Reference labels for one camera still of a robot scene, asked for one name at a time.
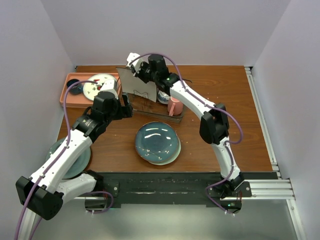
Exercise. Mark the white watermelon pattern plate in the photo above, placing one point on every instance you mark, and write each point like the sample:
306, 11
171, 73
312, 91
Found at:
91, 89

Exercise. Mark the black wire dish rack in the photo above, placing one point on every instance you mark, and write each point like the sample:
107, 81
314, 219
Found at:
147, 107

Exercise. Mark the pink plastic tray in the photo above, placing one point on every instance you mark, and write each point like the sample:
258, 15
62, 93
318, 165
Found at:
80, 101

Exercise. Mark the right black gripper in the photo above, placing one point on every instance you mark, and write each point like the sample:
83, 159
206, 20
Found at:
143, 65

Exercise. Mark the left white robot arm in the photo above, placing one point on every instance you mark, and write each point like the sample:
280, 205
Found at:
43, 192

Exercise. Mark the mint green flower plate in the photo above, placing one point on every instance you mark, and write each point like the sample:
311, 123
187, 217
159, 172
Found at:
172, 159

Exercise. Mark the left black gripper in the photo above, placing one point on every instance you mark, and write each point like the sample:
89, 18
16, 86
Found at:
125, 111

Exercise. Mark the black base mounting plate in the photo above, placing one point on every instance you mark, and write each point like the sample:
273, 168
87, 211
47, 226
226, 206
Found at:
166, 188

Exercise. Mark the blue floral small bowl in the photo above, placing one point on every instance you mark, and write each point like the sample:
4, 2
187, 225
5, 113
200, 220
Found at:
162, 97

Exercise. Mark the pink mug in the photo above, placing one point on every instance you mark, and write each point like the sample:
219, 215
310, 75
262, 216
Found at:
175, 107

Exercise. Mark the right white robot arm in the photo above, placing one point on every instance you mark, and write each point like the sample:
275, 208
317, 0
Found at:
214, 119

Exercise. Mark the grey green plate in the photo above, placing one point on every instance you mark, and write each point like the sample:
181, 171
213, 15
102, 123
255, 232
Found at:
78, 166

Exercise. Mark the dark blue mug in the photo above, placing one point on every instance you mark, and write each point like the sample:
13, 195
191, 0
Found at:
76, 89

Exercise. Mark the white square plate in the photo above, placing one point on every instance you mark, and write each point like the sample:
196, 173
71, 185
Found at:
133, 85

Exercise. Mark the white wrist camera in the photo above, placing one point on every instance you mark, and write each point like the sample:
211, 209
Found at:
110, 85
133, 60

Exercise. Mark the dark teal blossom plate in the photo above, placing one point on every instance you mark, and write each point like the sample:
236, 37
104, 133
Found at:
156, 142

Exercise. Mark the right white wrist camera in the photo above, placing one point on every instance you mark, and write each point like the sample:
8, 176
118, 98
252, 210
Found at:
133, 60

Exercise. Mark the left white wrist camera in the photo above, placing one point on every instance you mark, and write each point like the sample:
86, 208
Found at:
110, 85

